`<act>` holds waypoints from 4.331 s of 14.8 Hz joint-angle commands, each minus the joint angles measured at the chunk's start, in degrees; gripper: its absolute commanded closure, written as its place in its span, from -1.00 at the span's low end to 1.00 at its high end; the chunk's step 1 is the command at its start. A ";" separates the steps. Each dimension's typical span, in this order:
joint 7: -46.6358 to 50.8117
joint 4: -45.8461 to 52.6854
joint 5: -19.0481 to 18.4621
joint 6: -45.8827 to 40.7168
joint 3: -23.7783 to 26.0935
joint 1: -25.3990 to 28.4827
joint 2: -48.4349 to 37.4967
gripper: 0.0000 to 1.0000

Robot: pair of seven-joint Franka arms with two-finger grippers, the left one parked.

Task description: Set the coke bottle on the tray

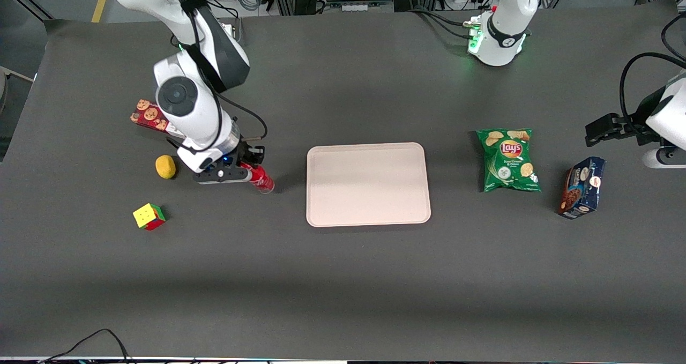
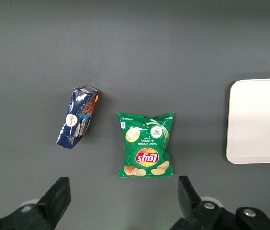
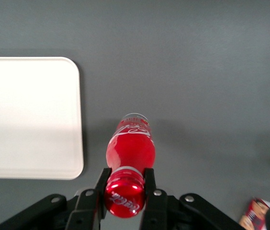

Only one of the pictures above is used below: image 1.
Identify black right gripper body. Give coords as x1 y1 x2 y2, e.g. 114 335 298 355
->
193 143 253 185

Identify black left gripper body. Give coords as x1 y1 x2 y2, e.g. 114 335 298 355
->
615 87 668 146

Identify red coke bottle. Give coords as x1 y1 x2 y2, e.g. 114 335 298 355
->
241 162 275 195

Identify beige plastic tray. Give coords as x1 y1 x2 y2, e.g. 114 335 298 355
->
305 142 432 228

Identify blue chocolate cookie box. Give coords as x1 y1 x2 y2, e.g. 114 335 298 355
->
557 156 607 220

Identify yellow lemon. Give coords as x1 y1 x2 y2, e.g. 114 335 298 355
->
155 154 177 180

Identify colourful rubik's cube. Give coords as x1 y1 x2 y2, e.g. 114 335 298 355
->
132 203 167 232

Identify green Lay's chips bag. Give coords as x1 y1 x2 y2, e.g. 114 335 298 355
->
476 128 542 194

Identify red cookie box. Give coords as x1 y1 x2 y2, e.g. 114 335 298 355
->
130 99 186 138

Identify dark grey table mat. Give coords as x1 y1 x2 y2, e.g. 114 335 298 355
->
0 0 686 362

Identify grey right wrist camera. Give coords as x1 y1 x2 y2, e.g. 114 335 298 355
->
180 147 223 174

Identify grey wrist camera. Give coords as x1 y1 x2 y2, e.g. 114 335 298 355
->
180 147 223 174
642 146 686 169

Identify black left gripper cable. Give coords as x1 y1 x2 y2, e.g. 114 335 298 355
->
619 52 686 135

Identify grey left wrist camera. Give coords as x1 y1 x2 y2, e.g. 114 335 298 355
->
642 146 686 169

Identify black looped cable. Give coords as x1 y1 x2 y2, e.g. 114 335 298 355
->
661 12 686 62

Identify black left arm base cables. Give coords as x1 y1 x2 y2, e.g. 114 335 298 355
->
408 7 475 40

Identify thin black cable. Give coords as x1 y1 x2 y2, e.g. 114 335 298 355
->
40 328 132 364

